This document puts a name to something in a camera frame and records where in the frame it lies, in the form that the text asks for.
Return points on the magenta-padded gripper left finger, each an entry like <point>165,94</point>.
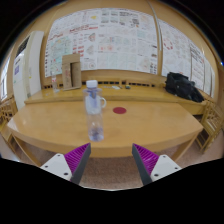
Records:
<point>74,160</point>

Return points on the white door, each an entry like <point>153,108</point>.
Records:
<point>33,66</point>

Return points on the flat round red coaster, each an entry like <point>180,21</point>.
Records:
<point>119,110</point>

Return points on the small dark round object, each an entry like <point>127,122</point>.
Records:
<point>127,87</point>

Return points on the narrow wall poster sheet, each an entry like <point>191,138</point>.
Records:
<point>180,53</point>

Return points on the large wall poster sheet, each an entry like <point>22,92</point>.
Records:
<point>110,40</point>

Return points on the black bag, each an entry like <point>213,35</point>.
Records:
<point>181,86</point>

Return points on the cardboard arch model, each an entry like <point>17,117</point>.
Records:
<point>71,71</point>

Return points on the small clear drink bottle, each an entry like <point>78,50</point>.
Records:
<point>54,83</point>

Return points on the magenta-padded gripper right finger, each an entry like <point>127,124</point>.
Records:
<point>150,161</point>

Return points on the clear plastic water bottle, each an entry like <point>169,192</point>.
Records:
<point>94,125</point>

